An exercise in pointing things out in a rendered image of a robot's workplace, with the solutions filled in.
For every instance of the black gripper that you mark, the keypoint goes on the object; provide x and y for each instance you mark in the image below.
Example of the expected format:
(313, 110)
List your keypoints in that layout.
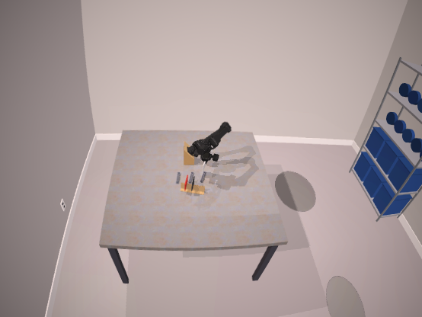
(215, 157)

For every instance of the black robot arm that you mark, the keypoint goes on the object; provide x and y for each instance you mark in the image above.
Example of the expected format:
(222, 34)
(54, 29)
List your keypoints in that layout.
(213, 139)

